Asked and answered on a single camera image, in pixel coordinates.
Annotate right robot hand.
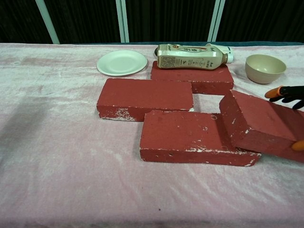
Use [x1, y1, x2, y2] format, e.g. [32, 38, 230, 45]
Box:
[265, 85, 304, 152]

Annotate red brick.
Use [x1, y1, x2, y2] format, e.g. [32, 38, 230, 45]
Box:
[139, 109, 262, 168]
[218, 89, 304, 163]
[150, 60, 235, 96]
[96, 78, 195, 123]

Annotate beige bowl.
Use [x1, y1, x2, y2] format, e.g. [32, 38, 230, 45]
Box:
[245, 54, 287, 85]

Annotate teal table pad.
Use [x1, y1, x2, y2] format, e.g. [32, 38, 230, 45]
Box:
[78, 41, 304, 47]

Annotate milk tea plastic bottle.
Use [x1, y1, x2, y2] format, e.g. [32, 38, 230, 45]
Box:
[156, 44, 236, 71]

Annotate white round plate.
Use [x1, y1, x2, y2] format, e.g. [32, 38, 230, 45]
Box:
[96, 49, 148, 77]

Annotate pink velvet table cloth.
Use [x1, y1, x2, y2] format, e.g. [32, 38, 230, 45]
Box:
[0, 42, 304, 228]

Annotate white partition post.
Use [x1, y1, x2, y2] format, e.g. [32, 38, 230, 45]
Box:
[35, 0, 60, 45]
[208, 0, 226, 42]
[115, 0, 130, 44]

